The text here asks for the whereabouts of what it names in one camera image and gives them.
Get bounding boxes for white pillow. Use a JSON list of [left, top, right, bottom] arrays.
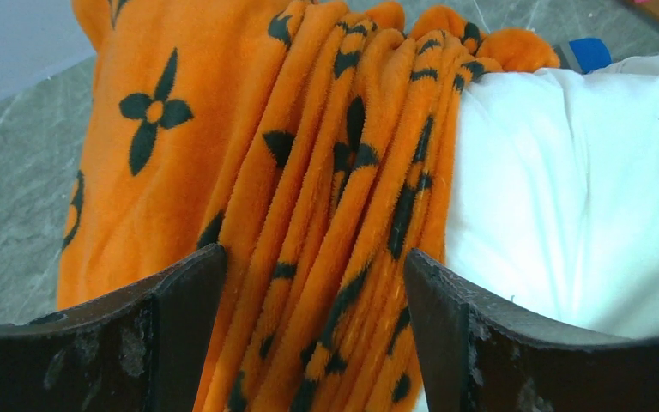
[[440, 54, 659, 339]]

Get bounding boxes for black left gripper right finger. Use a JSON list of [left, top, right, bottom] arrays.
[[404, 250, 659, 411]]

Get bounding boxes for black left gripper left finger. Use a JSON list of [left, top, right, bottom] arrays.
[[0, 244, 227, 411]]

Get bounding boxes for orange patterned pillowcase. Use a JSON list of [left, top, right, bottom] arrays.
[[57, 1, 559, 411]]

